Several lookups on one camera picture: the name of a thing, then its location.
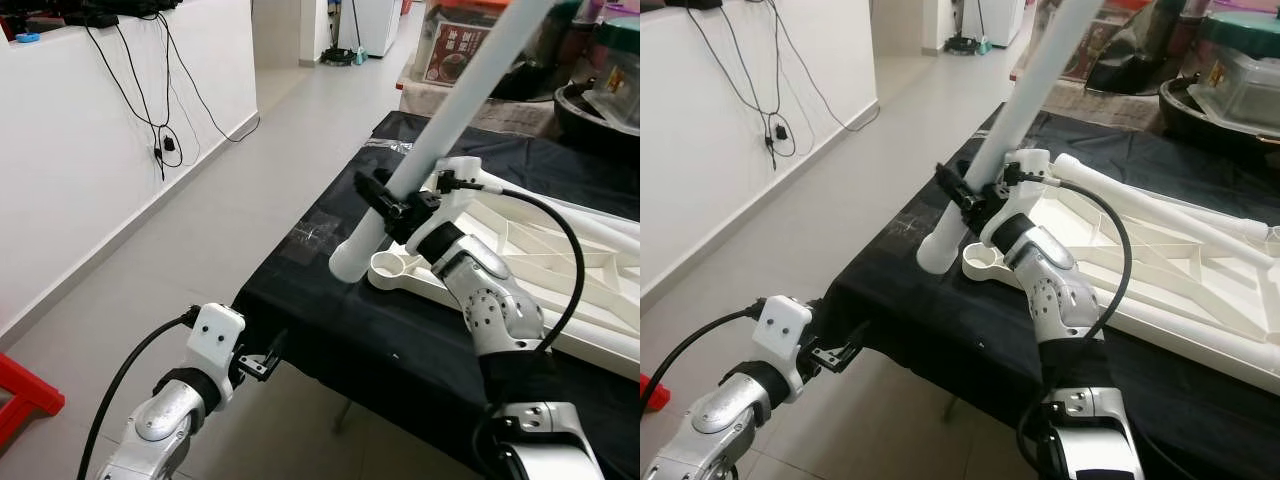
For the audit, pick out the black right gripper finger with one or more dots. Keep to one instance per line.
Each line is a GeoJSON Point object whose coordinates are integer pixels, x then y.
{"type": "Point", "coordinates": [377, 192]}
{"type": "Point", "coordinates": [955, 183]}

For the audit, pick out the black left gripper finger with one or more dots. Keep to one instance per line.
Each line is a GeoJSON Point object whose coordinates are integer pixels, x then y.
{"type": "Point", "coordinates": [853, 340]}
{"type": "Point", "coordinates": [277, 345]}

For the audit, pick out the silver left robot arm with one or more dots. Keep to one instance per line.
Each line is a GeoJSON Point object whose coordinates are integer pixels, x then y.
{"type": "Point", "coordinates": [715, 420]}
{"type": "Point", "coordinates": [160, 420]}

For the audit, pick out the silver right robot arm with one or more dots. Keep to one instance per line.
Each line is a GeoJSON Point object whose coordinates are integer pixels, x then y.
{"type": "Point", "coordinates": [490, 300]}
{"type": "Point", "coordinates": [1065, 290]}

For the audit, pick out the white plastic children table top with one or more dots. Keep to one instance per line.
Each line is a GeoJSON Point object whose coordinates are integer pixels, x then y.
{"type": "Point", "coordinates": [560, 260]}
{"type": "Point", "coordinates": [1180, 260]}

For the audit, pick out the crumpled clear tape strip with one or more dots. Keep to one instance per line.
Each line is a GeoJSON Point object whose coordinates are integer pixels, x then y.
{"type": "Point", "coordinates": [385, 146]}

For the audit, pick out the black tablecloth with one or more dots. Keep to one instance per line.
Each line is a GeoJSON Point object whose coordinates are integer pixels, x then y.
{"type": "Point", "coordinates": [900, 330]}
{"type": "Point", "coordinates": [330, 330]}

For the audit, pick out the flat clear tape patch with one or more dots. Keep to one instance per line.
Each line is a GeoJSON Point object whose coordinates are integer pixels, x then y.
{"type": "Point", "coordinates": [915, 228]}
{"type": "Point", "coordinates": [315, 240]}

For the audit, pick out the beige patterned bench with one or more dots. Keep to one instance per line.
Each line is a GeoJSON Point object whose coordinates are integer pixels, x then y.
{"type": "Point", "coordinates": [1090, 100]}
{"type": "Point", "coordinates": [470, 112]}

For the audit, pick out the orange-lidded clear storage box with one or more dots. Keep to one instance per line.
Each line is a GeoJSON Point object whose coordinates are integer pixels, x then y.
{"type": "Point", "coordinates": [1080, 45]}
{"type": "Point", "coordinates": [455, 50]}

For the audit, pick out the white household appliance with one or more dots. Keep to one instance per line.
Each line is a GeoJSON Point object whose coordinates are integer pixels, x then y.
{"type": "Point", "coordinates": [990, 18]}
{"type": "Point", "coordinates": [375, 25]}

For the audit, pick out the red plastic stool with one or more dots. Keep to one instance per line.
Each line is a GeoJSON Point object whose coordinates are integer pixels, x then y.
{"type": "Point", "coordinates": [25, 395]}
{"type": "Point", "coordinates": [650, 390]}

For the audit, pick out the black power adapter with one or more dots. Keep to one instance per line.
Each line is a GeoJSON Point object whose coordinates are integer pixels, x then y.
{"type": "Point", "coordinates": [168, 145]}
{"type": "Point", "coordinates": [778, 130]}

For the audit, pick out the grey clear plastic container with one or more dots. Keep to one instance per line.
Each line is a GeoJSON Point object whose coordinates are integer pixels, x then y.
{"type": "Point", "coordinates": [620, 85]}
{"type": "Point", "coordinates": [1245, 85]}

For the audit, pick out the dark green round lid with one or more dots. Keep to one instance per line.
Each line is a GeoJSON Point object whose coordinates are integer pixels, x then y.
{"type": "Point", "coordinates": [620, 35]}
{"type": "Point", "coordinates": [1245, 25]}

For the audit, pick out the black router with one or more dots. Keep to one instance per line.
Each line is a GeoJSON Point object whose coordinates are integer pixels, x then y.
{"type": "Point", "coordinates": [90, 15]}
{"type": "Point", "coordinates": [700, 3]}

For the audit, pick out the small blue item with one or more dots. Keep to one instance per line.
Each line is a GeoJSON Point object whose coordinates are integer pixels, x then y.
{"type": "Point", "coordinates": [27, 37]}

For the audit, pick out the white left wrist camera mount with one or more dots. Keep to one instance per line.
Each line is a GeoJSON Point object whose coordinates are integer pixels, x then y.
{"type": "Point", "coordinates": [780, 330]}
{"type": "Point", "coordinates": [215, 335]}

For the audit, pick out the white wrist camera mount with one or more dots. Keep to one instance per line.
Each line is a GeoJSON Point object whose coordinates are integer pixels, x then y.
{"type": "Point", "coordinates": [215, 335]}
{"type": "Point", "coordinates": [1030, 170]}
{"type": "Point", "coordinates": [780, 330]}
{"type": "Point", "coordinates": [460, 178]}

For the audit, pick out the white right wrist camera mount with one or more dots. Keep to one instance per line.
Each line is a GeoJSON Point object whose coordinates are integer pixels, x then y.
{"type": "Point", "coordinates": [460, 178]}
{"type": "Point", "coordinates": [1030, 170]}

